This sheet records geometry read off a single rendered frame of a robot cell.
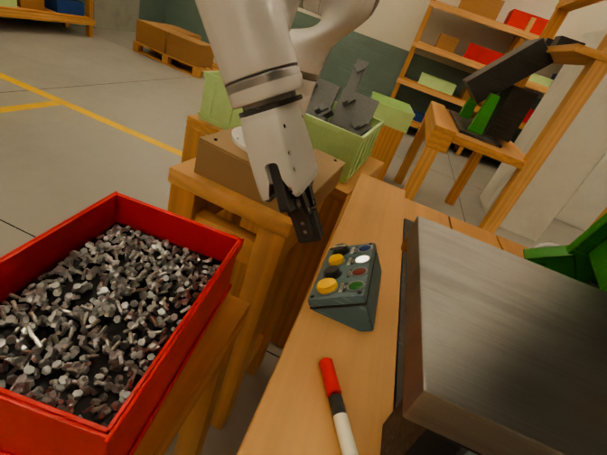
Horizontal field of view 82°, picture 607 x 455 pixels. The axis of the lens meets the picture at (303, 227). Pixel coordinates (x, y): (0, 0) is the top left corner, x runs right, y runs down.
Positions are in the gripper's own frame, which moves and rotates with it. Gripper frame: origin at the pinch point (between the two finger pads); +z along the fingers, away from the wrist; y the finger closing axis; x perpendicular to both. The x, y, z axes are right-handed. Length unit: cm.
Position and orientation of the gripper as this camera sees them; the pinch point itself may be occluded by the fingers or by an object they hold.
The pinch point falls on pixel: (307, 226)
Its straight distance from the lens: 45.2
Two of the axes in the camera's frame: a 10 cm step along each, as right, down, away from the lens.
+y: -2.7, 4.3, -8.6
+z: 2.8, 8.9, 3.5
